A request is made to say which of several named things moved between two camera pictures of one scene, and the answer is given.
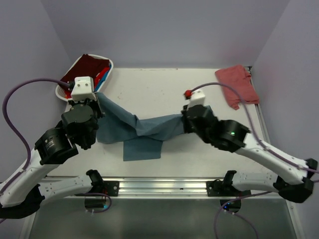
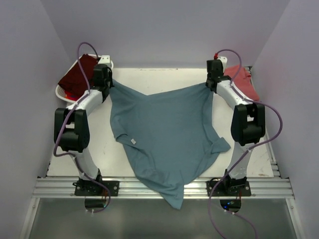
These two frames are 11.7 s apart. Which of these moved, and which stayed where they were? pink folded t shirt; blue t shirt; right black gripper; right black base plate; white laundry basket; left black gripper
Moved: blue t shirt; left black gripper; right black gripper
Stayed: pink folded t shirt; white laundry basket; right black base plate
